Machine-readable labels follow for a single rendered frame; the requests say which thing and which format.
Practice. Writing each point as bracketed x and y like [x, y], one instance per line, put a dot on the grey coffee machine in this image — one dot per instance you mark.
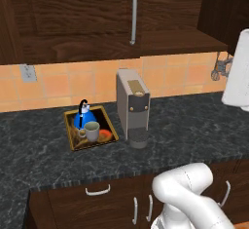
[131, 109]

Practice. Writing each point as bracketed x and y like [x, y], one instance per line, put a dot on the gold-framed painted tray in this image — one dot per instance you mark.
[72, 142]

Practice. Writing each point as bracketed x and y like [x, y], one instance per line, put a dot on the dark wood open cabinet door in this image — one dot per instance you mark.
[217, 12]

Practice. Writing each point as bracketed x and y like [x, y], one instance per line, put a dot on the grey wall power outlet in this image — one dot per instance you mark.
[28, 73]

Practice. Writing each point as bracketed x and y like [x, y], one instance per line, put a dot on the grey hanging wall tool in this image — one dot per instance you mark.
[221, 66]

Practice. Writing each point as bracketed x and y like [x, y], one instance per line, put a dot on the dark wood wall cabinet door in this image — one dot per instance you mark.
[71, 18]

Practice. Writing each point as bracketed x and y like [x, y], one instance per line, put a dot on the dark wood base cabinet door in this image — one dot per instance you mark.
[238, 190]
[157, 207]
[90, 218]

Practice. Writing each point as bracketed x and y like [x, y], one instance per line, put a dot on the grey mug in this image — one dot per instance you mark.
[92, 132]

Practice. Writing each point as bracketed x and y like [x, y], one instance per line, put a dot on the dark wood drawer front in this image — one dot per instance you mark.
[68, 194]

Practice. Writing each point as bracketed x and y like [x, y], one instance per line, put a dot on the dark wood open wall cabinet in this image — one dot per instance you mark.
[175, 41]

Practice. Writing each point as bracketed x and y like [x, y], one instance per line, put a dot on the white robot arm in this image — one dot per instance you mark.
[184, 194]

